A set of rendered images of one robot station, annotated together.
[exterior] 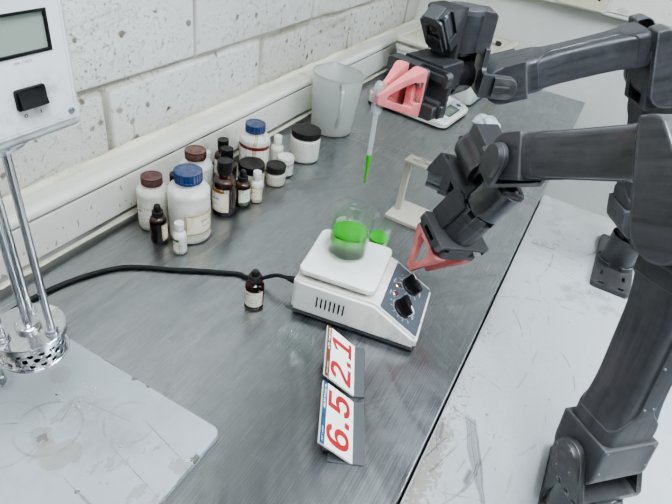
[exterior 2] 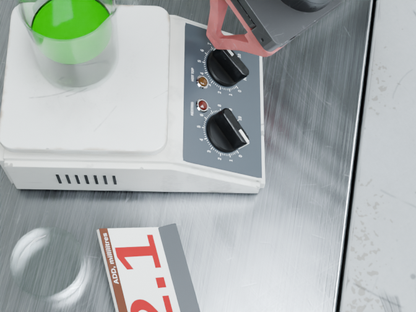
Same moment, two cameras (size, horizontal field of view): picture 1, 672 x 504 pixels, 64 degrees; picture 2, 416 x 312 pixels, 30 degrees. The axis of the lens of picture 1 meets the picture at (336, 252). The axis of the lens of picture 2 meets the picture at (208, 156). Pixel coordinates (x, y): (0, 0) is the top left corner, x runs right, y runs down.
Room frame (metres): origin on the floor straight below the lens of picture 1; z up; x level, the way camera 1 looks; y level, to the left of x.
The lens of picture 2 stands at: (0.39, -0.03, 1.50)
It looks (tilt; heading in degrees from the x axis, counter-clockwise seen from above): 69 degrees down; 341
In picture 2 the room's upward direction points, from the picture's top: 7 degrees clockwise
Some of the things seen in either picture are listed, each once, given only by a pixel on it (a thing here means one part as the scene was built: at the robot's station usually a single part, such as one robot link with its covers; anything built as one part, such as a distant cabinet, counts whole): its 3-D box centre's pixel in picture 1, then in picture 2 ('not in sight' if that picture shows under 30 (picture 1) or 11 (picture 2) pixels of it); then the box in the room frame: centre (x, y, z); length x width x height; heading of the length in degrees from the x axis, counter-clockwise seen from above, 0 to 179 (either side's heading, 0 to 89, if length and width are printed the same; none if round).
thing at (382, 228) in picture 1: (379, 235); not in sight; (0.81, -0.07, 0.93); 0.04 x 0.04 x 0.06
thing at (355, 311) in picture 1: (358, 286); (125, 101); (0.65, -0.05, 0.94); 0.22 x 0.13 x 0.08; 78
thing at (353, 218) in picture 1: (352, 232); (77, 30); (0.67, -0.02, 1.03); 0.07 x 0.06 x 0.08; 79
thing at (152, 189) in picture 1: (153, 200); not in sight; (0.77, 0.33, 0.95); 0.06 x 0.06 x 0.10
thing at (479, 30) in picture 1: (478, 50); not in sight; (0.84, -0.16, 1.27); 0.12 x 0.09 x 0.12; 98
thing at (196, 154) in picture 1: (195, 175); not in sight; (0.87, 0.29, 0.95); 0.06 x 0.06 x 0.11
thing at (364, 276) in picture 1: (347, 260); (87, 76); (0.66, -0.02, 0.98); 0.12 x 0.12 x 0.01; 78
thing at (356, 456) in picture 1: (342, 422); not in sight; (0.41, -0.05, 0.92); 0.09 x 0.06 x 0.04; 4
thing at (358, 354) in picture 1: (345, 360); (151, 282); (0.51, -0.04, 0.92); 0.09 x 0.06 x 0.04; 4
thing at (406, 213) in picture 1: (416, 189); not in sight; (0.95, -0.14, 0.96); 0.08 x 0.08 x 0.13; 66
